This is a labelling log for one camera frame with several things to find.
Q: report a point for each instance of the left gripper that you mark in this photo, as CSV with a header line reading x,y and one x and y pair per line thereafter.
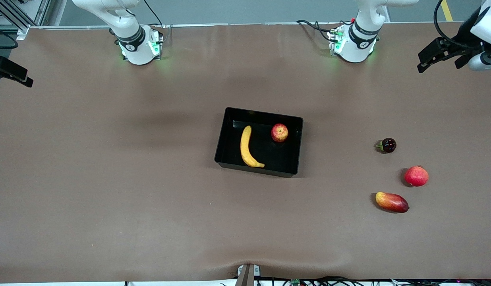
x,y
462,41

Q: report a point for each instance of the red yellow mango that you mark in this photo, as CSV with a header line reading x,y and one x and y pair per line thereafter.
x,y
392,202

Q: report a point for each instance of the aluminium frame profile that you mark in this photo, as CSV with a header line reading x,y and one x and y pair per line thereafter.
x,y
15,16

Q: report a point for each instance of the red yellow apple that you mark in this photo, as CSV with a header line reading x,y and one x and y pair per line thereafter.
x,y
279,132

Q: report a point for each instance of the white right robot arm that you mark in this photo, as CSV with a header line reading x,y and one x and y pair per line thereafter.
x,y
132,43

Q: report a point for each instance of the metal table clamp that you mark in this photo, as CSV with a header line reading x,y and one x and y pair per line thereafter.
x,y
247,275

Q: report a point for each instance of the red round apple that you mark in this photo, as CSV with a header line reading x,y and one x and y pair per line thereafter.
x,y
416,176

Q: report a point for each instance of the yellow banana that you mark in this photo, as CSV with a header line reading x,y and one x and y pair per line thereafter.
x,y
245,149

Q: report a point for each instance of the black plastic box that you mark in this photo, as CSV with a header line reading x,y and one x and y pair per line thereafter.
x,y
261,153

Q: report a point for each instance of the brown table mat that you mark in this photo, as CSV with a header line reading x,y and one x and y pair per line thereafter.
x,y
150,198

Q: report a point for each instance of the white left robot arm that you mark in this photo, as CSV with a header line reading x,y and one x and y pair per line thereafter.
x,y
360,37

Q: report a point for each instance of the dark purple mangosteen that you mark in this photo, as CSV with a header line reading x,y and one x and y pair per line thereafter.
x,y
388,145

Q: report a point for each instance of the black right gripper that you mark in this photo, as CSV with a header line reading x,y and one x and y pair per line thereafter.
x,y
3,66

